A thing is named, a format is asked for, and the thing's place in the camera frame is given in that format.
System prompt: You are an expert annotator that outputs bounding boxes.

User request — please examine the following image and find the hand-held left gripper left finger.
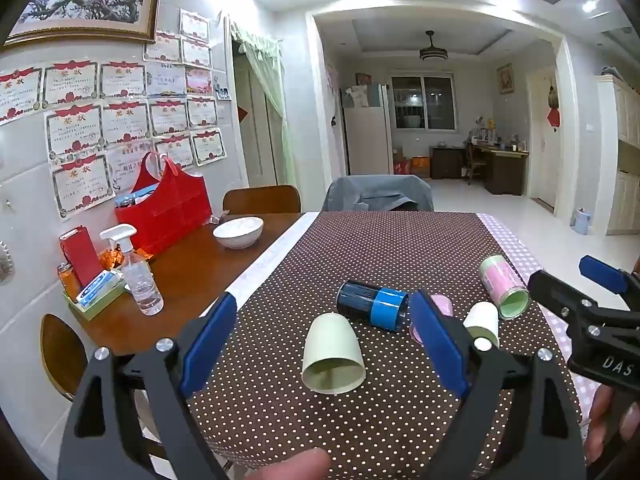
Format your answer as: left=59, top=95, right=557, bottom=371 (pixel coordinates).
left=55, top=292, right=238, bottom=480

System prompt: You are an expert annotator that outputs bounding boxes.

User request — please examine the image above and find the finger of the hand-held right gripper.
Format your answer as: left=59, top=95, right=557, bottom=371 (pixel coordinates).
left=579, top=254, right=640, bottom=311
left=527, top=269, right=593, bottom=328

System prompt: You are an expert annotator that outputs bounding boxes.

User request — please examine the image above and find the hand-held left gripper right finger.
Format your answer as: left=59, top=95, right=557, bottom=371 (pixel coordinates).
left=407, top=289, right=587, bottom=480

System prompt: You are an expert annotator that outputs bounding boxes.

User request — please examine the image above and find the pale green cup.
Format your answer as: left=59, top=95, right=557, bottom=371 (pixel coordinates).
left=301, top=312, right=366, bottom=394

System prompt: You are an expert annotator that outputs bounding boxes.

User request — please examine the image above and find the white cup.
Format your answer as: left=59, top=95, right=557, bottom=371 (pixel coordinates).
left=462, top=301, right=501, bottom=351

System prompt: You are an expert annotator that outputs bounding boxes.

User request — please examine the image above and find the pink and green cup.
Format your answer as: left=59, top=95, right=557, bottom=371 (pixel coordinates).
left=478, top=254, right=531, bottom=321

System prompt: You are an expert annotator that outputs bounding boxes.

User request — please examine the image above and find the dark blue banded cup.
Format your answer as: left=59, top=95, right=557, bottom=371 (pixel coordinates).
left=335, top=280, right=410, bottom=332

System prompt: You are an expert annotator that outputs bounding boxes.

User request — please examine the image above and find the person's right hand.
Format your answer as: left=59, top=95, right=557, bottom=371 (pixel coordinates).
left=582, top=385, right=640, bottom=466

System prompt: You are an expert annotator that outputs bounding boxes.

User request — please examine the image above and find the person's left hand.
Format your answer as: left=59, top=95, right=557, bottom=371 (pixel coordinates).
left=244, top=447, right=332, bottom=480

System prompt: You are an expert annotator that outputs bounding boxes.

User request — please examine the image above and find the clear spray bottle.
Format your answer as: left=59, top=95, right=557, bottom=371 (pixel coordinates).
left=99, top=224, right=165, bottom=316

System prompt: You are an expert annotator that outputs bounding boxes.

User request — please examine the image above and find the white bowl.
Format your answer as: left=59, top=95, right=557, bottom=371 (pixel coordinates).
left=213, top=216, right=265, bottom=250

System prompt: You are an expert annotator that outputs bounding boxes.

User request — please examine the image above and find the brown polka dot tablecloth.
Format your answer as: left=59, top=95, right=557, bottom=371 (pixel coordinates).
left=185, top=211, right=586, bottom=479

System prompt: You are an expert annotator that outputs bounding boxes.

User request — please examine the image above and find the green tray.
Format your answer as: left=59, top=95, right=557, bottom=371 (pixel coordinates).
left=62, top=269, right=127, bottom=322

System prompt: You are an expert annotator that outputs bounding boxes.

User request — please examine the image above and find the white cabinet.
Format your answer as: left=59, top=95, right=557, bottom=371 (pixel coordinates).
left=594, top=74, right=640, bottom=237

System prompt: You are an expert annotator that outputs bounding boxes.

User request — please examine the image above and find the blue and white box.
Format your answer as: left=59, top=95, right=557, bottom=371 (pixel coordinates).
left=76, top=269, right=124, bottom=307

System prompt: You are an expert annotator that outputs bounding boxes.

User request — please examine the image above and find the orange snack packet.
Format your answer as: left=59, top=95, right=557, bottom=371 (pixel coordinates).
left=99, top=244, right=124, bottom=272

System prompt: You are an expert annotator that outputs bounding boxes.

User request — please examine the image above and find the dark wooden desk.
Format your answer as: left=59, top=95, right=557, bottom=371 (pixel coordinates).
left=430, top=142, right=530, bottom=196

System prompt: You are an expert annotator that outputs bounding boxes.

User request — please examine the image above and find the red felt basket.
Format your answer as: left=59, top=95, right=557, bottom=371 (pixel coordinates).
left=114, top=151, right=211, bottom=259

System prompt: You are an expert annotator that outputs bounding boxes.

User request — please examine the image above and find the white door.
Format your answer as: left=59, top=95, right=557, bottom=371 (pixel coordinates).
left=526, top=67, right=559, bottom=209

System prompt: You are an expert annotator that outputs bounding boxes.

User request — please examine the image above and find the wooden chair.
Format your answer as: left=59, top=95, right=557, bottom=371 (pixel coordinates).
left=222, top=185, right=302, bottom=215
left=39, top=313, right=89, bottom=402

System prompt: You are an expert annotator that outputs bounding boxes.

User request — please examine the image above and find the dark desk chair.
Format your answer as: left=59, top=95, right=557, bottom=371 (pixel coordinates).
left=461, top=142, right=487, bottom=181

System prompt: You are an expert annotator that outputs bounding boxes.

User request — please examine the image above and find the orange jar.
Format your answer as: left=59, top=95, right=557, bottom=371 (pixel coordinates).
left=57, top=262, right=82, bottom=302

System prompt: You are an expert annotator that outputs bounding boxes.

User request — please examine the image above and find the red box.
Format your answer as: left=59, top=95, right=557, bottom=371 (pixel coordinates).
left=59, top=226, right=104, bottom=287

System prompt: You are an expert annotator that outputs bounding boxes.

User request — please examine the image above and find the red hanging ornament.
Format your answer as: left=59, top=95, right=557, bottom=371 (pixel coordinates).
left=546, top=85, right=561, bottom=134

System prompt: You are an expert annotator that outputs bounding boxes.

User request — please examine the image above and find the chair with grey jacket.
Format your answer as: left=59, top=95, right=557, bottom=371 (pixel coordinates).
left=321, top=174, right=435, bottom=213

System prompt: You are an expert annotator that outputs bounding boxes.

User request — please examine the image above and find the white refrigerator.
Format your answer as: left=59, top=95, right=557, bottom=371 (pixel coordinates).
left=340, top=84, right=394, bottom=176

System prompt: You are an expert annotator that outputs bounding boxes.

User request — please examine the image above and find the window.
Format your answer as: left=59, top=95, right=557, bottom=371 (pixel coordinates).
left=389, top=74, right=457, bottom=131

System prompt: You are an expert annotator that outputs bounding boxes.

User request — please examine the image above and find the green door curtain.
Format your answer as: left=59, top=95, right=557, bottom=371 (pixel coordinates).
left=229, top=19, right=298, bottom=187

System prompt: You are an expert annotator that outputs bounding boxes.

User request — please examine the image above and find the ceiling fan lamp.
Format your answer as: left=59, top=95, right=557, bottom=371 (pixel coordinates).
left=418, top=30, right=451, bottom=62

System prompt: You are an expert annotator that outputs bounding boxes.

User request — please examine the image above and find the framed blossom painting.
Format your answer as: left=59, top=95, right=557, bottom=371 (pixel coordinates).
left=1, top=0, right=167, bottom=51

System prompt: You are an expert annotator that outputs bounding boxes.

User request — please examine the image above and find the metal wall fixture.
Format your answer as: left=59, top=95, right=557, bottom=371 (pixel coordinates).
left=0, top=240, right=14, bottom=287

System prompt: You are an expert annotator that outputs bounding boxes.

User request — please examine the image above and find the wall of award certificates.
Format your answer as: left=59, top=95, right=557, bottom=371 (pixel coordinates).
left=0, top=7, right=232, bottom=223

